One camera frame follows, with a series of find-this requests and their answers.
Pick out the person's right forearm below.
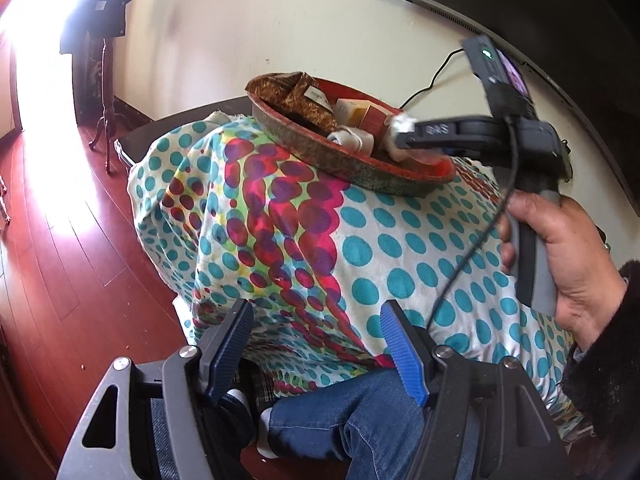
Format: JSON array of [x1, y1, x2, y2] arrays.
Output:
[[560, 259, 640, 442]]

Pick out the polka dot cloth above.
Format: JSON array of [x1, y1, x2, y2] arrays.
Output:
[[125, 112, 588, 431]]

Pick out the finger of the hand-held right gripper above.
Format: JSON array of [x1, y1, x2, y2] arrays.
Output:
[[392, 118, 463, 155]]

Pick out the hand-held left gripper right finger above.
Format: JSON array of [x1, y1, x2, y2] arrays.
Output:
[[381, 301, 566, 480]]

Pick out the white cloth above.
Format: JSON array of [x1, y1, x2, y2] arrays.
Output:
[[327, 127, 378, 154]]

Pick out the black television cable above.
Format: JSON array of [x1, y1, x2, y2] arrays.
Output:
[[399, 47, 466, 111]]

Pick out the dark wooden stand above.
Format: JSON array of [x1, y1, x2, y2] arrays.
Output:
[[87, 35, 152, 177]]

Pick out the red box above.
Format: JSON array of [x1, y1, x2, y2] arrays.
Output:
[[360, 102, 401, 133]]

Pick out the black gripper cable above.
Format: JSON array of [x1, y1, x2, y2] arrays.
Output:
[[427, 115, 518, 333]]

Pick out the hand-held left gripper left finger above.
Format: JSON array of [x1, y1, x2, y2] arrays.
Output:
[[56, 299, 255, 480]]

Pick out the yellow box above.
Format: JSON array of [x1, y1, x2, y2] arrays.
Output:
[[335, 99, 371, 126]]

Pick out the brown patterned pouch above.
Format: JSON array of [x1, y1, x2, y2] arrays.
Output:
[[249, 72, 341, 133]]

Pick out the red round tray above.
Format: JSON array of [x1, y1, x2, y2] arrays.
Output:
[[246, 72, 457, 197]]

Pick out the black case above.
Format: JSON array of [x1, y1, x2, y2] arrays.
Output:
[[114, 107, 251, 172]]

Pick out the person's right hand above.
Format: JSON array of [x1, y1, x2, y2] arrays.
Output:
[[497, 192, 628, 348]]

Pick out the plaid cloth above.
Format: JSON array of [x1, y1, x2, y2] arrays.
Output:
[[249, 364, 282, 407]]

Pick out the black television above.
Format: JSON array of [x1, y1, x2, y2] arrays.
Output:
[[356, 0, 640, 196]]

